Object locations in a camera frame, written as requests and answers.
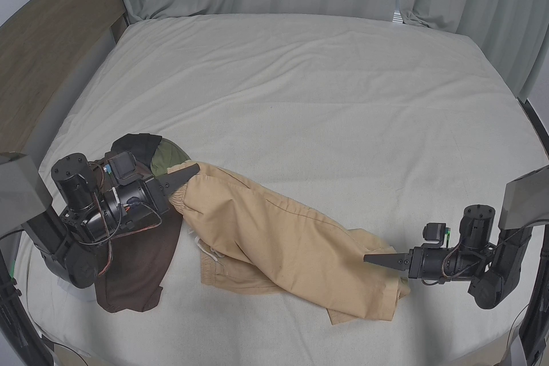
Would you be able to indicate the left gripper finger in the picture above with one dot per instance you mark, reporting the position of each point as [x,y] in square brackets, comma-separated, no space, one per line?
[178,180]

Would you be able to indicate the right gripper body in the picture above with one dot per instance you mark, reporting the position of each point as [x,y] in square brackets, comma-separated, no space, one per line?
[433,263]

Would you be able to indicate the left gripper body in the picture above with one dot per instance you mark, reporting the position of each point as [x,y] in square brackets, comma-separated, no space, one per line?
[133,201]

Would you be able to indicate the beige shorts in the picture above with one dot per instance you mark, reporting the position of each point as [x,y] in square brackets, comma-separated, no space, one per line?
[278,244]

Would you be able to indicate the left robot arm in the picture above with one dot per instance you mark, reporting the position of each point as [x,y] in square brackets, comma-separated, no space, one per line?
[64,261]

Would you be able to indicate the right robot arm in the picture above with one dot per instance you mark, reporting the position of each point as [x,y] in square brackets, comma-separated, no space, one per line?
[497,282]

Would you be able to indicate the bed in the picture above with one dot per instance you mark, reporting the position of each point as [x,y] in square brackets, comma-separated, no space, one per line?
[300,98]

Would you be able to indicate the green garment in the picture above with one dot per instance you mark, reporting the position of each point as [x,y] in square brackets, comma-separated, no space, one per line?
[169,156]

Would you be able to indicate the black garment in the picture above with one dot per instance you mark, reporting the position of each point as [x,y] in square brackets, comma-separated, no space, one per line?
[135,145]

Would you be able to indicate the brown shorts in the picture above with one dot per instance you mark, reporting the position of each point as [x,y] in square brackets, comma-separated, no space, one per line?
[137,270]

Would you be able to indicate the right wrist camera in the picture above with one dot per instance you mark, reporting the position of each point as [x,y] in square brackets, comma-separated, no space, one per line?
[434,232]

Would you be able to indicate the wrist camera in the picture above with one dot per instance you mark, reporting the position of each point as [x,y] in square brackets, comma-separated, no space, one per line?
[434,232]
[124,165]

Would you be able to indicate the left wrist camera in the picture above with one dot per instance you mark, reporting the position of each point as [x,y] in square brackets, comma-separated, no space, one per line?
[124,165]

